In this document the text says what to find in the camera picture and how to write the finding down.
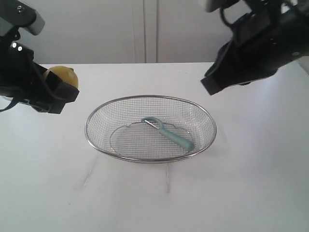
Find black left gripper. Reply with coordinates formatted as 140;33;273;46
0;26;79;114

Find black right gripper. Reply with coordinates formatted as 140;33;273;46
201;0;309;95

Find yellow lemon with sticker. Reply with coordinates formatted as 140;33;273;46
43;66;79;88

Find teal handled vegetable peeler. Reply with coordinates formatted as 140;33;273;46
141;117;195;152

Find white cabinet doors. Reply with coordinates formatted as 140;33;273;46
20;0;232;64

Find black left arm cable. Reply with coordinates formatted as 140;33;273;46
0;96;19;113

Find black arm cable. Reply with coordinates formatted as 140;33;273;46
219;6;236;28
0;96;19;113

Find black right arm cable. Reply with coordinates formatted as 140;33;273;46
219;6;236;28

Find oval wire mesh basket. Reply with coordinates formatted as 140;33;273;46
84;95;217;163

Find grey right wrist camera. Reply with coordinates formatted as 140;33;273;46
198;0;227;13

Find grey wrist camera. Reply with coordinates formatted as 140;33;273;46
198;0;227;13
0;0;45;36

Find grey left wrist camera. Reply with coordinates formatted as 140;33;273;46
0;0;45;36

